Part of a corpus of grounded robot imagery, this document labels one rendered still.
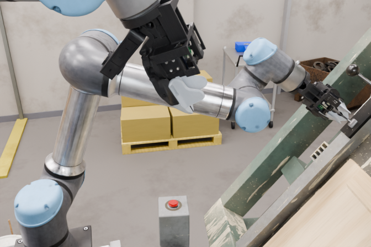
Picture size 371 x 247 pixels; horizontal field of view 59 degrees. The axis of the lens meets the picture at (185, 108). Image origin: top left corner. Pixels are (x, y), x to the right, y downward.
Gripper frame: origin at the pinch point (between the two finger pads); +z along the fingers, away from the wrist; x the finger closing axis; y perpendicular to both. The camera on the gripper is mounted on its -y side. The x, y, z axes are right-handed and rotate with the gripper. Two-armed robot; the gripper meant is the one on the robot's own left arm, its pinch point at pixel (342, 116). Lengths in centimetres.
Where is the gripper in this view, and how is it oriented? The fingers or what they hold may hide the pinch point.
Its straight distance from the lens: 104.4
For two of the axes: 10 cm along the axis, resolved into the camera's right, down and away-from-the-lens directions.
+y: 0.9, 3.9, -9.2
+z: 8.1, 5.1, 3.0
